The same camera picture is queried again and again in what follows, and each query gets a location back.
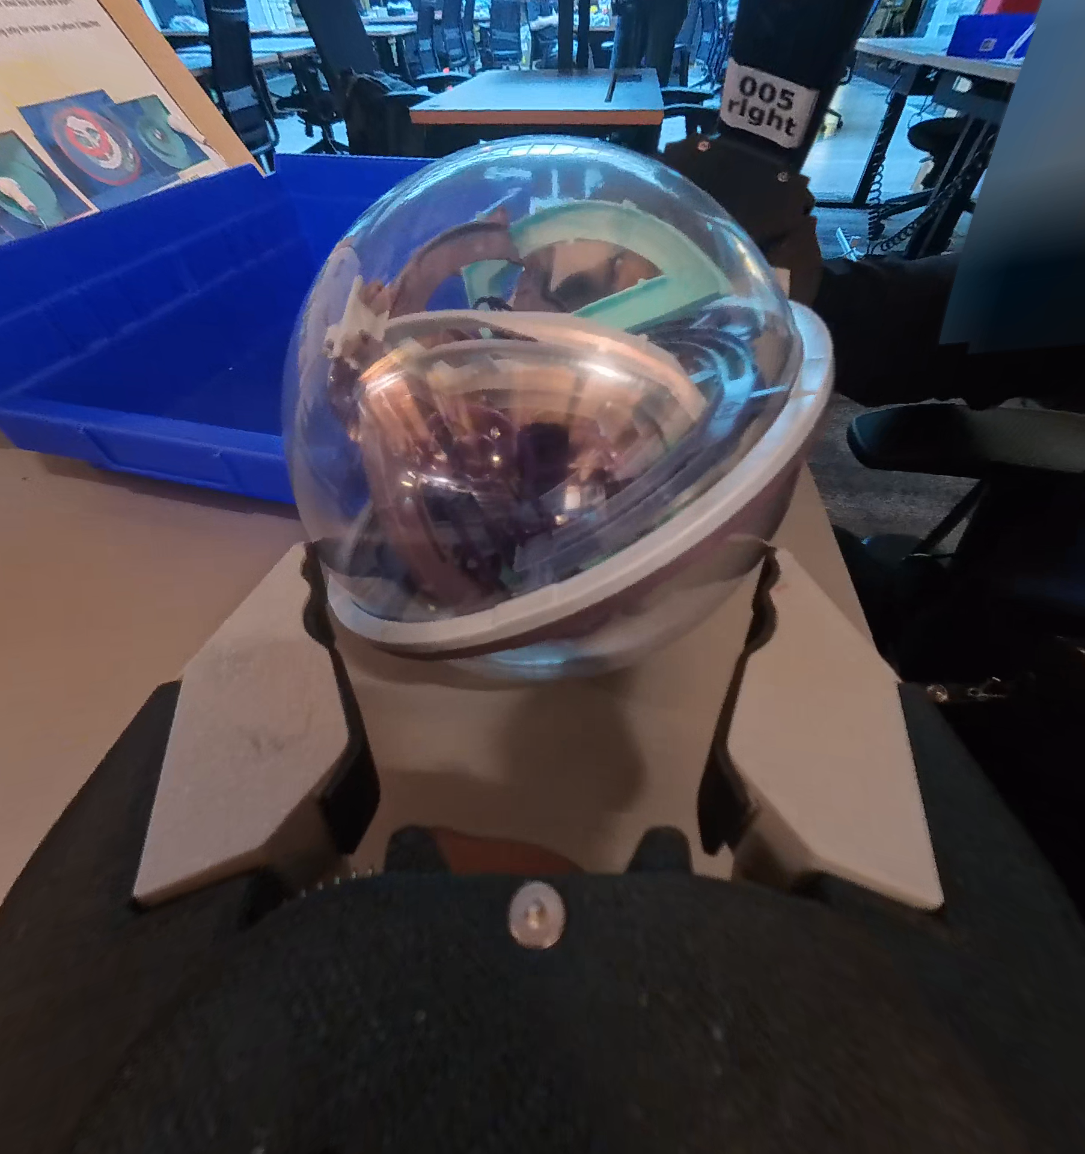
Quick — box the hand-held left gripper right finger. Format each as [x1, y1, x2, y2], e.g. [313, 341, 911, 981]
[697, 546, 944, 913]

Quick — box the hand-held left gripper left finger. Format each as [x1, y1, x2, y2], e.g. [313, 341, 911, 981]
[132, 544, 381, 908]

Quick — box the clear plastic maze ball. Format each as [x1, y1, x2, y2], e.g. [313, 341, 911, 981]
[280, 136, 836, 677]

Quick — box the person's right forearm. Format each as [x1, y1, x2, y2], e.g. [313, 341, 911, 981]
[816, 253, 959, 407]

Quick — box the person's left hand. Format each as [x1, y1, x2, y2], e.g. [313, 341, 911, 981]
[434, 829, 580, 877]

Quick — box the metal badge reel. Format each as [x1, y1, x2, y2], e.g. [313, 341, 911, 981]
[926, 677, 1012, 707]

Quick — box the white office desk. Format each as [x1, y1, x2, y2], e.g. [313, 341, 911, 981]
[853, 37, 1023, 87]
[410, 68, 664, 129]

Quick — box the small blue storage bin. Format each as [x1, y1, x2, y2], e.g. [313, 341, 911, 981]
[948, 13, 1039, 57]

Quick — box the person's black clothing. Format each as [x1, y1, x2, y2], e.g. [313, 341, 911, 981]
[853, 533, 1085, 994]

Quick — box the large blue plastic bin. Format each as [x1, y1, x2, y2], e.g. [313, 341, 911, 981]
[0, 154, 436, 507]

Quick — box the brown cardboard board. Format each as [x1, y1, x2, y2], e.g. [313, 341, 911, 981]
[101, 0, 269, 178]

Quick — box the printed instruction sheet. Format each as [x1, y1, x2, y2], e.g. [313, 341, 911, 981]
[0, 0, 221, 264]

